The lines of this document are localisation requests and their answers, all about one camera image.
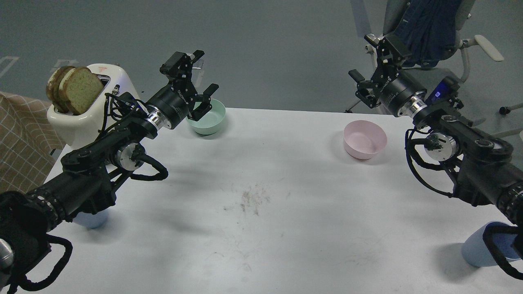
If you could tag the grey office chair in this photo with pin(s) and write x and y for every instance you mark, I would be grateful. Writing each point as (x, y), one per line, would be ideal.
(489, 38)

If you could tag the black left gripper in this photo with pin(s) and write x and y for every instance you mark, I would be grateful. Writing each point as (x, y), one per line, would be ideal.
(178, 99)

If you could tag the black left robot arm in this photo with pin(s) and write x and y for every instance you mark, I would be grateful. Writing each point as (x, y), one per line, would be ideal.
(31, 258)

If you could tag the cream white toaster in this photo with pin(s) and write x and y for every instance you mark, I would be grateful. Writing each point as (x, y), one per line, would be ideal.
(80, 130)

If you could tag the back bread slice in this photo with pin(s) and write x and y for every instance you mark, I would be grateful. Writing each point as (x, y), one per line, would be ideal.
(52, 88)

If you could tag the blue denim jacket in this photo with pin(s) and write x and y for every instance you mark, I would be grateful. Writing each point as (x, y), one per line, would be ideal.
(428, 30)

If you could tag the brown checkered cloth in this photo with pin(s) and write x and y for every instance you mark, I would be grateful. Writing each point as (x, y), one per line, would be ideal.
(27, 140)

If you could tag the pink bowl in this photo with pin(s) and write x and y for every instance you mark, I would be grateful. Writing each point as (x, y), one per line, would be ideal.
(363, 139)

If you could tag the bread slice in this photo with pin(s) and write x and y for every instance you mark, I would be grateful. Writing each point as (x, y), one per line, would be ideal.
(78, 89)
(52, 88)

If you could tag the green bowl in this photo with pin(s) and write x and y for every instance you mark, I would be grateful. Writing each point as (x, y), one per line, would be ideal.
(212, 121)

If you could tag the front bread slice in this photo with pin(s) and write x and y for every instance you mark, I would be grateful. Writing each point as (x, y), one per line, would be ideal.
(78, 89)

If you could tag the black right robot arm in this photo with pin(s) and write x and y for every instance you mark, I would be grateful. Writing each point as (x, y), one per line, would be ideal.
(444, 152)

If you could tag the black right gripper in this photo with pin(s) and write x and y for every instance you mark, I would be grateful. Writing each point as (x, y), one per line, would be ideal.
(390, 85)

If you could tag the metal floor plate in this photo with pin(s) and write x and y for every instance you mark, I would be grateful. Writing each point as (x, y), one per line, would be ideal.
(198, 65)

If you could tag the blue cup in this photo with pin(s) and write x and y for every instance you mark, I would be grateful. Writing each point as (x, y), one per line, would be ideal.
(476, 253)
(92, 221)

